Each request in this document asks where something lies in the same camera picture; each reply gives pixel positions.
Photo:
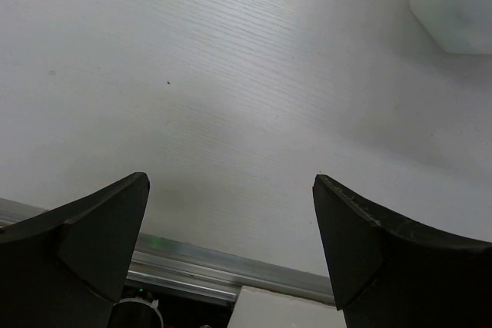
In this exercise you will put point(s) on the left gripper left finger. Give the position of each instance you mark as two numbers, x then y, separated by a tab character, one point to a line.
67	267

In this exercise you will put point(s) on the white octagonal plastic bin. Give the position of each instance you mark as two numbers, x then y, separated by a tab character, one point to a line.
458	26

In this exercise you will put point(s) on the aluminium table edge rail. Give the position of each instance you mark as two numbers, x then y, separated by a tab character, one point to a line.
162	264

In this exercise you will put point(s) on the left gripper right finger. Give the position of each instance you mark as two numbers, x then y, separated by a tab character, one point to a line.
387	270

